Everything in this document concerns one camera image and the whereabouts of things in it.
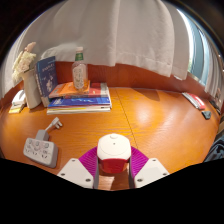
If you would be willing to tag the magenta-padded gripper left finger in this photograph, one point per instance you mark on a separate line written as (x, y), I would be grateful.
(77, 172)

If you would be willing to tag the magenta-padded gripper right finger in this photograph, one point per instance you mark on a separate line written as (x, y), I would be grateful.
(150, 171)

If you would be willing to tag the red and white charger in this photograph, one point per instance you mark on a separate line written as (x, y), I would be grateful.
(114, 148)

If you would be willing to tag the grey power strip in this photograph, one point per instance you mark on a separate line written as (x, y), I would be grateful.
(40, 151)

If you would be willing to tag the white flat book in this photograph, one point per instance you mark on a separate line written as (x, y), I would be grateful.
(80, 110)

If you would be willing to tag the black bag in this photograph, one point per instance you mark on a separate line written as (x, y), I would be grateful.
(216, 150)

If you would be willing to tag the blue flat book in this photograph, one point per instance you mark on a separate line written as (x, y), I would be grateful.
(80, 101)

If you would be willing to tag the small dark grey object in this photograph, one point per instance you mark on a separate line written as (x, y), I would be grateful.
(206, 115)

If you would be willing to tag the red and white packet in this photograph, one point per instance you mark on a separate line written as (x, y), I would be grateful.
(195, 101)

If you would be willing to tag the orange flat book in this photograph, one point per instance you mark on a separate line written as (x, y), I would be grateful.
(65, 90)

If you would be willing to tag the red flat book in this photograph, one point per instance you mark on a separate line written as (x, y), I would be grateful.
(99, 90)

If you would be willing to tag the yellow flat book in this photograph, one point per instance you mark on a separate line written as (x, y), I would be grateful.
(16, 108)

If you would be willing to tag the thick white book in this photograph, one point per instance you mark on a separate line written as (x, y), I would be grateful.
(19, 98)

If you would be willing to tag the white ceramic vase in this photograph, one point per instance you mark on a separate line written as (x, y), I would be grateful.
(31, 90)

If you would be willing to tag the clear green-capped drink bottle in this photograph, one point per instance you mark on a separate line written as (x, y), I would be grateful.
(80, 73)

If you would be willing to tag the dark blue upright book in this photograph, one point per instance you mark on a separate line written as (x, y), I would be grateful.
(46, 75)

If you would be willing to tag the white and pink flowers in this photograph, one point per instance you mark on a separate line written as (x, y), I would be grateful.
(22, 63)

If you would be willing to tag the window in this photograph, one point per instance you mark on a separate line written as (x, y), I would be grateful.
(200, 50)

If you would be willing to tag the white curtain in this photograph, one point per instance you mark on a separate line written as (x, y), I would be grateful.
(116, 30)

